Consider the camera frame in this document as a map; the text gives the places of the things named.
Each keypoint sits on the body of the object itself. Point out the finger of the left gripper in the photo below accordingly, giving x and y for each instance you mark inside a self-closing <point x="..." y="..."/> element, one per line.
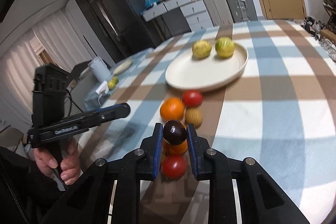
<point x="107" y="114"/>

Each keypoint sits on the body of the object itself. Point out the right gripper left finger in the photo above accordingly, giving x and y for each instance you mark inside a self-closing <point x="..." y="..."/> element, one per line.
<point x="109" y="191"/>

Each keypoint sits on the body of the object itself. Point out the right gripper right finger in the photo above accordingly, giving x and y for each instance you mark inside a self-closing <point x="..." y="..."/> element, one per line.
<point x="261" y="199"/>

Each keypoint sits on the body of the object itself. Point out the orange mandarin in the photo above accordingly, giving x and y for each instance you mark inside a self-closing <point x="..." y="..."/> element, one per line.
<point x="172" y="109"/>
<point x="169" y="149"/>

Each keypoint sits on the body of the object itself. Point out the red tomato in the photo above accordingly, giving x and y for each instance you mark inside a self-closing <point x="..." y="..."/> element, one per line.
<point x="174" y="167"/>
<point x="192" y="98"/>

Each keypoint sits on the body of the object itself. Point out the small green fruit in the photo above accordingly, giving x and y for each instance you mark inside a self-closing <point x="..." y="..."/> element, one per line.
<point x="113" y="82"/>

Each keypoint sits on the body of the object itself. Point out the small side plate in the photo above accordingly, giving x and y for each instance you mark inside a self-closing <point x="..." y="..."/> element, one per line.
<point x="125" y="65"/>

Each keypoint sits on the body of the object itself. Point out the brown kiwi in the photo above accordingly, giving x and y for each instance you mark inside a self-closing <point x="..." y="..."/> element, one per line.
<point x="194" y="115"/>

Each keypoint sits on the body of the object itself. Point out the dark refrigerator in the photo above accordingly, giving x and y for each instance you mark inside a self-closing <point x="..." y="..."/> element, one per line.
<point x="135" y="33"/>

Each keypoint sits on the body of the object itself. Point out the cream round plate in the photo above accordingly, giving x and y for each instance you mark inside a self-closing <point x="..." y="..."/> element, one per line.
<point x="187" y="73"/>

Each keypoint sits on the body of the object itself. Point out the wrinkled yellow passion fruit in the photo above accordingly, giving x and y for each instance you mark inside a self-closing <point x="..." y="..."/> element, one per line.
<point x="201" y="49"/>

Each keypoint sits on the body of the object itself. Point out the white drawer desk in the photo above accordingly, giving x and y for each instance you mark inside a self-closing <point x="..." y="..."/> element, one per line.
<point x="194" y="12"/>

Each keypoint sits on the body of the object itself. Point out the green yellow passion fruit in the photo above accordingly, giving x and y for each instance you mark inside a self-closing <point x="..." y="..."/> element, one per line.
<point x="224" y="47"/>

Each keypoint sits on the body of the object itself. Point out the beige suitcase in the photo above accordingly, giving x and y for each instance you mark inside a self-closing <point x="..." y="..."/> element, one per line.
<point x="219" y="12"/>

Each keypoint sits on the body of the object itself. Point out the silver suitcase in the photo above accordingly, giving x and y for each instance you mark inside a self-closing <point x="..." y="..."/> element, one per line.
<point x="242" y="10"/>

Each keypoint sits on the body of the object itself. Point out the black camera box left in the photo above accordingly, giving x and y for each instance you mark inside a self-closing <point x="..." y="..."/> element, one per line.
<point x="50" y="89"/>

